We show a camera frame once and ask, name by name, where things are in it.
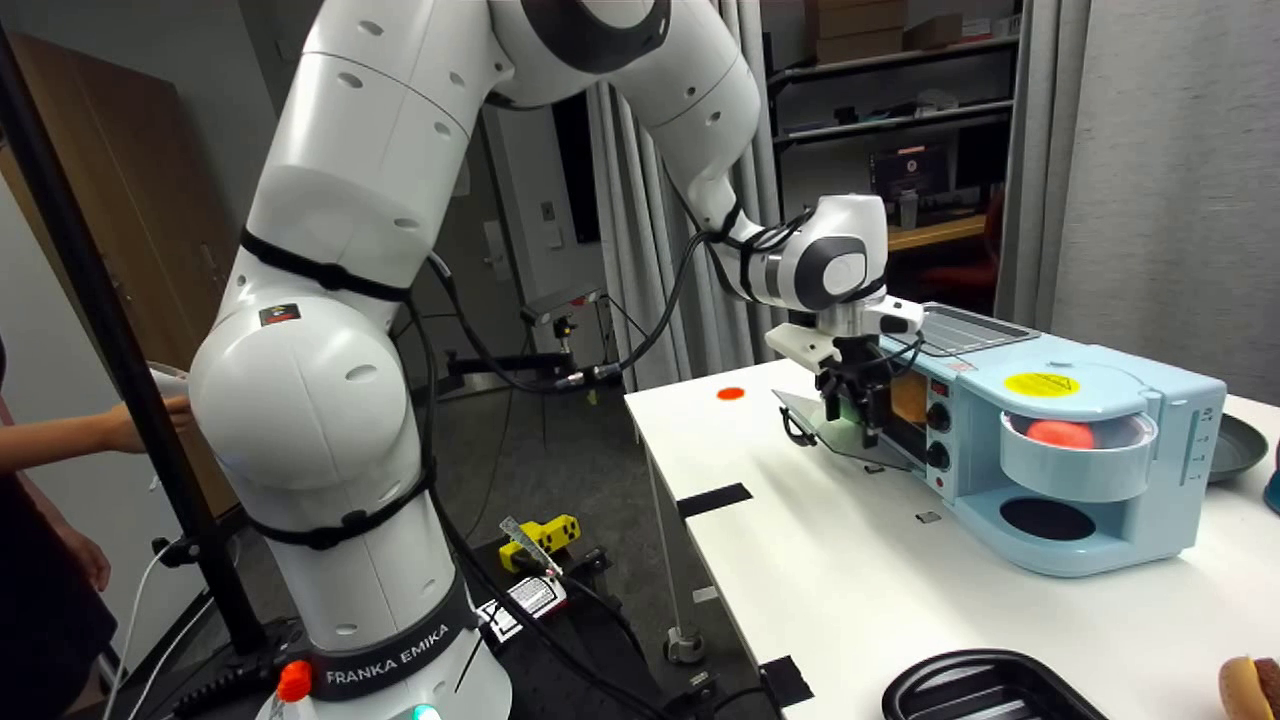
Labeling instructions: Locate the clear toy oven door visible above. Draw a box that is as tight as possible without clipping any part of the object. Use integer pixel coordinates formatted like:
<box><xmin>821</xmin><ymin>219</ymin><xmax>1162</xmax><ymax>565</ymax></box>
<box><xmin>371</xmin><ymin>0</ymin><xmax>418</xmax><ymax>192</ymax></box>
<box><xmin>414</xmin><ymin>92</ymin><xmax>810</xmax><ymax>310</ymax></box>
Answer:
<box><xmin>771</xmin><ymin>382</ymin><xmax>926</xmax><ymax>481</ymax></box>

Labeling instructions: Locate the brown toy bread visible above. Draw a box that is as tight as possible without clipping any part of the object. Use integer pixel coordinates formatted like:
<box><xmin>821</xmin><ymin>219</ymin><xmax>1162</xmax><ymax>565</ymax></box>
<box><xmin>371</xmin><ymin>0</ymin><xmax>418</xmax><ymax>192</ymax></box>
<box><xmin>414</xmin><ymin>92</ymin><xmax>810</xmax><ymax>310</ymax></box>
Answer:
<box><xmin>1217</xmin><ymin>652</ymin><xmax>1280</xmax><ymax>720</ymax></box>

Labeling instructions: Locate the person left hand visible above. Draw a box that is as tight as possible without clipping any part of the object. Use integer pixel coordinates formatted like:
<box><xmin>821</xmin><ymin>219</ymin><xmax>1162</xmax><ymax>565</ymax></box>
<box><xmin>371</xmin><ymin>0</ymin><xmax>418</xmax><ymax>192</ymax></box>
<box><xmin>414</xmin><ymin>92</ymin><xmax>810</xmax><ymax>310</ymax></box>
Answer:
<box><xmin>106</xmin><ymin>393</ymin><xmax>190</xmax><ymax>456</ymax></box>

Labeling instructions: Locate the person dark clothed body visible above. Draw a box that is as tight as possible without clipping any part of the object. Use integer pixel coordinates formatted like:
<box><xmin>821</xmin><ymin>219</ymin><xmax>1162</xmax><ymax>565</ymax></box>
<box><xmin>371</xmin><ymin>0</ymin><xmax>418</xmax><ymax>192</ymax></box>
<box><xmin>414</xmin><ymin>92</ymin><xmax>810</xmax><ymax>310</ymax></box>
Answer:
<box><xmin>0</xmin><ymin>339</ymin><xmax>119</xmax><ymax>720</ymax></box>

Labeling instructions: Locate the silver camera device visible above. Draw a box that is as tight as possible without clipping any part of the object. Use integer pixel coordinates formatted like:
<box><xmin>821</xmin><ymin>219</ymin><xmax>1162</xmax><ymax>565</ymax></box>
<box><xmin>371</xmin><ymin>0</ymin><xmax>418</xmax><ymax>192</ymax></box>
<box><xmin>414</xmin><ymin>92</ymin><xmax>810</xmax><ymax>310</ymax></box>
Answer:
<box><xmin>518</xmin><ymin>291</ymin><xmax>611</xmax><ymax>374</ymax></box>

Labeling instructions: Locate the black plastic tray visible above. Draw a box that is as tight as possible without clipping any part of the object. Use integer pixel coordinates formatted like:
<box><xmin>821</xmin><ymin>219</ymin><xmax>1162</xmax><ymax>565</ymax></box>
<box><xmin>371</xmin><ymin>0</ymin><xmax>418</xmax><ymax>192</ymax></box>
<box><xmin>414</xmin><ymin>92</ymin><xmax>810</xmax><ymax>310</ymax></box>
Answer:
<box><xmin>876</xmin><ymin>645</ymin><xmax>1111</xmax><ymax>720</ymax></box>

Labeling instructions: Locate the red toy food piece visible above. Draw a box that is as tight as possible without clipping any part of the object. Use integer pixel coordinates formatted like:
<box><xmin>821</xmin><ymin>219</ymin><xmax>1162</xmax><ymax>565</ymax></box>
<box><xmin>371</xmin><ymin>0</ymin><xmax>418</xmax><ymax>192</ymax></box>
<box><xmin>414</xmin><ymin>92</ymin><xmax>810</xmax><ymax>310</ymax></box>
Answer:
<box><xmin>1022</xmin><ymin>417</ymin><xmax>1100</xmax><ymax>453</ymax></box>

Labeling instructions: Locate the person left forearm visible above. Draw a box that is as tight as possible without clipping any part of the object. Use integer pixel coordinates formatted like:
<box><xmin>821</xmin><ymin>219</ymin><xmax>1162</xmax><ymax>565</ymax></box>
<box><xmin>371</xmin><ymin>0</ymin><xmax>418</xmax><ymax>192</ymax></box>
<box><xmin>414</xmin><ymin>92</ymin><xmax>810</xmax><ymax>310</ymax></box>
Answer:
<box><xmin>0</xmin><ymin>399</ymin><xmax>134</xmax><ymax>476</ymax></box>

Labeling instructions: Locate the yellow clamp tool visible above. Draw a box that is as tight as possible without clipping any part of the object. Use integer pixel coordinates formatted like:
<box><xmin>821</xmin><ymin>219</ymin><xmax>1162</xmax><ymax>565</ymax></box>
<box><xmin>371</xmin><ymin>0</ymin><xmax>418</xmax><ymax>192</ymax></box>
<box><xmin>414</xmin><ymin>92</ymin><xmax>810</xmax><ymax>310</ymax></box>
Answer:
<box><xmin>497</xmin><ymin>514</ymin><xmax>587</xmax><ymax>565</ymax></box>

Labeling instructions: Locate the grey bowl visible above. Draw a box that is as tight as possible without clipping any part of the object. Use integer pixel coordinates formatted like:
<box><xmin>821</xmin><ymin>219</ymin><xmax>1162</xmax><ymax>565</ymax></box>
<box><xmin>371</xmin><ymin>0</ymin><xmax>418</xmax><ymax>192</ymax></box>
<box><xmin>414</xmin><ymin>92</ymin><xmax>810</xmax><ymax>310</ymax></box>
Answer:
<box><xmin>1202</xmin><ymin>413</ymin><xmax>1271</xmax><ymax>489</ymax></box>

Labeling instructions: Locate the white cable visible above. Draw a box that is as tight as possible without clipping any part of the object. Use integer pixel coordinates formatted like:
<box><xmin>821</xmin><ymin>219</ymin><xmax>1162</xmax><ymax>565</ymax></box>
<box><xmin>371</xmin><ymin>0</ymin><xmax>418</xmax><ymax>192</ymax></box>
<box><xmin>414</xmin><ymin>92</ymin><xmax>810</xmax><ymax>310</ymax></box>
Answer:
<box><xmin>100</xmin><ymin>531</ymin><xmax>219</xmax><ymax>720</ymax></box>

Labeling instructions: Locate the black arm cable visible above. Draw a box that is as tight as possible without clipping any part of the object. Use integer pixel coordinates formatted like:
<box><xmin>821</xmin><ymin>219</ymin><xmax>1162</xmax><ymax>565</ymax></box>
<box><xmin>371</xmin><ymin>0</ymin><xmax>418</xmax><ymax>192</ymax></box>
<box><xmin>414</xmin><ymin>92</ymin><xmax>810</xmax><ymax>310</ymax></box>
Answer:
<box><xmin>394</xmin><ymin>218</ymin><xmax>716</xmax><ymax>393</ymax></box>

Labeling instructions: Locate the narrow grey curtain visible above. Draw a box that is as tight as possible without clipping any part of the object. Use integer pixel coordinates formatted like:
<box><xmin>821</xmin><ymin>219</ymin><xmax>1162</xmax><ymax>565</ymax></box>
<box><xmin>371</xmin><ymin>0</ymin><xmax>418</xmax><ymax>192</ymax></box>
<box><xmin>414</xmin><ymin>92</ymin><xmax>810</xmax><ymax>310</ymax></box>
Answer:
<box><xmin>992</xmin><ymin>0</ymin><xmax>1095</xmax><ymax>336</ymax></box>

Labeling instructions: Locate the light blue toy oven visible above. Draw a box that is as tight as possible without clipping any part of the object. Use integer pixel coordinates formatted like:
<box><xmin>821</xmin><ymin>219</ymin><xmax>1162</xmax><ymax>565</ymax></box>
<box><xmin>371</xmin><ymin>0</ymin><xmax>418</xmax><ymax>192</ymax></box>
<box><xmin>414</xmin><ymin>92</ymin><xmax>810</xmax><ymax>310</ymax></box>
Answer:
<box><xmin>876</xmin><ymin>300</ymin><xmax>1231</xmax><ymax>586</ymax></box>

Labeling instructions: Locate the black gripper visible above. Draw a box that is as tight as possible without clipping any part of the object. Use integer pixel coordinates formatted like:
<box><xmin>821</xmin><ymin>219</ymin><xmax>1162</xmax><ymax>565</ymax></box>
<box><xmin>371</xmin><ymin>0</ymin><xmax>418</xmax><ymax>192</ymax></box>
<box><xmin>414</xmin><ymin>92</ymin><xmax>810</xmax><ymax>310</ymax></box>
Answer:
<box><xmin>810</xmin><ymin>333</ymin><xmax>901</xmax><ymax>453</ymax></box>

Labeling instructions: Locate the dark storage shelf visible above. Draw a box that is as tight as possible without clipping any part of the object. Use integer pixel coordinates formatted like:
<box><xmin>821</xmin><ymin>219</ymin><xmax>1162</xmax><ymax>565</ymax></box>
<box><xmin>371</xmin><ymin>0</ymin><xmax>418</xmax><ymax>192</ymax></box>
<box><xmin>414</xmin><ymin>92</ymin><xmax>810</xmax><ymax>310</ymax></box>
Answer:
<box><xmin>764</xmin><ymin>0</ymin><xmax>1022</xmax><ymax>353</ymax></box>

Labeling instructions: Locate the cardboard box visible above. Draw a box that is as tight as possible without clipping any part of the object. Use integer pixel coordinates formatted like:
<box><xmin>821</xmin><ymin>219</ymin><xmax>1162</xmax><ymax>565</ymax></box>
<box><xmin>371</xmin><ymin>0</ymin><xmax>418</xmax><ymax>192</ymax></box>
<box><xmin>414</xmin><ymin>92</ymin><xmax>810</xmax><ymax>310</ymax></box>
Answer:
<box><xmin>801</xmin><ymin>0</ymin><xmax>910</xmax><ymax>64</ymax></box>

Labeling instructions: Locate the white label card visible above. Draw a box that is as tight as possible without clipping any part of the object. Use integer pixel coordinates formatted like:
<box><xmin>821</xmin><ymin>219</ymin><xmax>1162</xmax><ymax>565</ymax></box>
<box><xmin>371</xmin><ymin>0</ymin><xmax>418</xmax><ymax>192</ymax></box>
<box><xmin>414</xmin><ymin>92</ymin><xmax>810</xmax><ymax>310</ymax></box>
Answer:
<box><xmin>473</xmin><ymin>581</ymin><xmax>542</xmax><ymax>645</ymax></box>

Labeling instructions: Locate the grey door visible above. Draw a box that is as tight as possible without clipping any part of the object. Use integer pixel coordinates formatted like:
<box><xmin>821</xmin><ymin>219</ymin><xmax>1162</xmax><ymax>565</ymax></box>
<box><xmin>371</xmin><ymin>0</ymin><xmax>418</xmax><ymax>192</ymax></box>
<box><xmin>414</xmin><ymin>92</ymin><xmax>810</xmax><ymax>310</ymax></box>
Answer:
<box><xmin>428</xmin><ymin>155</ymin><xmax>523</xmax><ymax>374</ymax></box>

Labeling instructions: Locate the brown wooden panel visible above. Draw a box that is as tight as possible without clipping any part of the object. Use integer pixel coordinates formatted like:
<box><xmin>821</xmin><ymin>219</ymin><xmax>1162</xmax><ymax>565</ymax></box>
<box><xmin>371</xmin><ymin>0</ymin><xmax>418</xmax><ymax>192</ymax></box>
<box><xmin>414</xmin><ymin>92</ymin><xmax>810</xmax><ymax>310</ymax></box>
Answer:
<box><xmin>0</xmin><ymin>33</ymin><xmax>247</xmax><ymax>525</ymax></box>

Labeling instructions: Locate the thin metal table leg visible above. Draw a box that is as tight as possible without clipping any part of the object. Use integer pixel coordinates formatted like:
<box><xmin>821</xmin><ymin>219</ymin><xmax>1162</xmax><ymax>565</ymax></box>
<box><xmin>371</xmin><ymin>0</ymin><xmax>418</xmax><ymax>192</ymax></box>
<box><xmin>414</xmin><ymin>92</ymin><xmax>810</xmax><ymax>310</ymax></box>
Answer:
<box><xmin>640</xmin><ymin>444</ymin><xmax>709</xmax><ymax>672</ymax></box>

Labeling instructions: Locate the person right hand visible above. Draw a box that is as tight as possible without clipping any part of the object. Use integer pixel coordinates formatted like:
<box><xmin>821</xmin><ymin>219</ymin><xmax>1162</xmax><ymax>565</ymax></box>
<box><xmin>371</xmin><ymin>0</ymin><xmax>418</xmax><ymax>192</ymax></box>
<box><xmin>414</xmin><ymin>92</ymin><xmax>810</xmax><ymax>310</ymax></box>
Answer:
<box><xmin>54</xmin><ymin>522</ymin><xmax>119</xmax><ymax>592</ymax></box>

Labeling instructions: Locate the wide grey curtain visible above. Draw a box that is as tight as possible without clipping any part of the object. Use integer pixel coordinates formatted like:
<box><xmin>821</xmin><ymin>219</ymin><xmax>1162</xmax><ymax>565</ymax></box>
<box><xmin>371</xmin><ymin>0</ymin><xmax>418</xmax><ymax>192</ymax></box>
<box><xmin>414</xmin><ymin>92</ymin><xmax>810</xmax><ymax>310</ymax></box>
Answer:
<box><xmin>583</xmin><ymin>78</ymin><xmax>790</xmax><ymax>398</ymax></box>

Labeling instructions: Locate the black tripod pole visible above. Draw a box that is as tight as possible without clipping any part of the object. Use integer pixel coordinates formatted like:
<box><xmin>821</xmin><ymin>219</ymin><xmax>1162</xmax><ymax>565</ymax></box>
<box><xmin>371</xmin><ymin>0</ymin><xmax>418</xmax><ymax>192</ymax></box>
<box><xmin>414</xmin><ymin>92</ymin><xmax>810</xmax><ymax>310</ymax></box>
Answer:
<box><xmin>0</xmin><ymin>33</ymin><xmax>271</xmax><ymax>662</ymax></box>

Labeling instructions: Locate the black tape strip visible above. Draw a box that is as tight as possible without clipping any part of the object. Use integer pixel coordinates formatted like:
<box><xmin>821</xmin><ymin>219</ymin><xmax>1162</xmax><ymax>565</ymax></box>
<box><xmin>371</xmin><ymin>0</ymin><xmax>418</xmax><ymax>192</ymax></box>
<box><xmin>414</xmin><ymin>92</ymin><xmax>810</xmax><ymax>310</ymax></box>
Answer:
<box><xmin>755</xmin><ymin>652</ymin><xmax>814</xmax><ymax>712</ymax></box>
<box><xmin>673</xmin><ymin>481</ymin><xmax>755</xmax><ymax>522</ymax></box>

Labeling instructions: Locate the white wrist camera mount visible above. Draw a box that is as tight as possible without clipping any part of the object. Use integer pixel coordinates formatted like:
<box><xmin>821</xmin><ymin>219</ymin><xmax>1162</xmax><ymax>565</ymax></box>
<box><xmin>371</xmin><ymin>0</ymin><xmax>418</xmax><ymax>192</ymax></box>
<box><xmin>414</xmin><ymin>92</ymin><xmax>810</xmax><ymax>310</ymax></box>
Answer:
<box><xmin>764</xmin><ymin>321</ymin><xmax>842</xmax><ymax>374</ymax></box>

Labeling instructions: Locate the orange toy ball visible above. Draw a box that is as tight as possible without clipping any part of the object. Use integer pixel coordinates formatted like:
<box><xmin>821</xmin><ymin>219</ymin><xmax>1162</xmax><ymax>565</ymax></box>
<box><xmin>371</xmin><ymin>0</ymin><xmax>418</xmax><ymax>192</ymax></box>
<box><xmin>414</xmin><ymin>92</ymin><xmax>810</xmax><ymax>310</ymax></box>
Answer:
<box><xmin>888</xmin><ymin>374</ymin><xmax>930</xmax><ymax>428</ymax></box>

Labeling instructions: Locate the black stand bar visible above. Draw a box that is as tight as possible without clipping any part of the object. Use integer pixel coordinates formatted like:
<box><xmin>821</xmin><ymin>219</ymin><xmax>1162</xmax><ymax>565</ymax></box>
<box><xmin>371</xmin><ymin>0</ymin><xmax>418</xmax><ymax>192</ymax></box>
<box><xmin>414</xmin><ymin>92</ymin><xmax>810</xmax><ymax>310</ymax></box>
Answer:
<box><xmin>443</xmin><ymin>348</ymin><xmax>631</xmax><ymax>393</ymax></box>

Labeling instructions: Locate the black shelf equipment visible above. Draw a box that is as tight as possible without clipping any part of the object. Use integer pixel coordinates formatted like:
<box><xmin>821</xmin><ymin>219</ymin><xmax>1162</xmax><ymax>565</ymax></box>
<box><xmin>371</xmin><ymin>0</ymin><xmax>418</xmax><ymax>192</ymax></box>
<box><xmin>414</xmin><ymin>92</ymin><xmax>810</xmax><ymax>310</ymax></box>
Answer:
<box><xmin>870</xmin><ymin>135</ymin><xmax>1007</xmax><ymax>226</ymax></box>

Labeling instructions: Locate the green toy ball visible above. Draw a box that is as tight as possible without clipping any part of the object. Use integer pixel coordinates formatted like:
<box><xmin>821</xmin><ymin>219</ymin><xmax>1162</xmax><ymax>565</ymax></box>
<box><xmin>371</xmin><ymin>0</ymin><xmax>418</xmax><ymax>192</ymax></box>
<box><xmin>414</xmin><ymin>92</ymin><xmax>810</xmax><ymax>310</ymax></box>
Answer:
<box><xmin>814</xmin><ymin>413</ymin><xmax>870</xmax><ymax>453</ymax></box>

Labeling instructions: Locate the wooden desk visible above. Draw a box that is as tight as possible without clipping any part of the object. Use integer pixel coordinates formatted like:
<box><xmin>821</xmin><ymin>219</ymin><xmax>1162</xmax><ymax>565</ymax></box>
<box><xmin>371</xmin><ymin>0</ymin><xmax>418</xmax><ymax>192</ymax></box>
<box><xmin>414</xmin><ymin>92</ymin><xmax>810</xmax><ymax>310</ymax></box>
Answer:
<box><xmin>882</xmin><ymin>214</ymin><xmax>1001</xmax><ymax>321</ymax></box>

